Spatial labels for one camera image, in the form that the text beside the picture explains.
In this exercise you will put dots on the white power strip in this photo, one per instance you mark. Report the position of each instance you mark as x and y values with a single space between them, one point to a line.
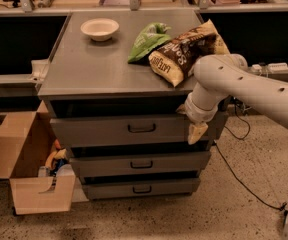
272 68

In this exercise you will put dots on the brown and cream chip bag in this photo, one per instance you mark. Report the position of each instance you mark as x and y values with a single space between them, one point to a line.
174 61

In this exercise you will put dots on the grey drawer cabinet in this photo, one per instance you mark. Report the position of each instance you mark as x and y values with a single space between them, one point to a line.
88 78

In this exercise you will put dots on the grey bottom drawer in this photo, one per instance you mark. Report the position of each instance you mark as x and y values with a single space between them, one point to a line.
141 188

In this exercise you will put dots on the grey drawer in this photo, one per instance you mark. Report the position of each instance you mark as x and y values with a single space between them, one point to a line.
121 130
103 166
141 188

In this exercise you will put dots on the white bowl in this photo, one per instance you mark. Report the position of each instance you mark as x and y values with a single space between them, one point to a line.
100 29

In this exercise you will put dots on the open cardboard box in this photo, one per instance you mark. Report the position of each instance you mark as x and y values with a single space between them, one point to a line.
26 144

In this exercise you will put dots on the grey middle drawer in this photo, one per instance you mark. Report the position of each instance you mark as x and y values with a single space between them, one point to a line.
103 166

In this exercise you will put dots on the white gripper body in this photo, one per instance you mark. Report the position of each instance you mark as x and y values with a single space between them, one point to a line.
197 113

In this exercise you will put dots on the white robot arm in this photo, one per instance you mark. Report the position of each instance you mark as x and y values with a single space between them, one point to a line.
220 76

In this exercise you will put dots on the grey top drawer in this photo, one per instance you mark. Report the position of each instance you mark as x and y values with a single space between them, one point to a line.
121 130

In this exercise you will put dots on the toys inside cardboard box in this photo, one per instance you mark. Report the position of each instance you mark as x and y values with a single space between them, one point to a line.
56 163

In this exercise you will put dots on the green chip bag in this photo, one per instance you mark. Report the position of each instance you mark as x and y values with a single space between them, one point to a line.
150 37

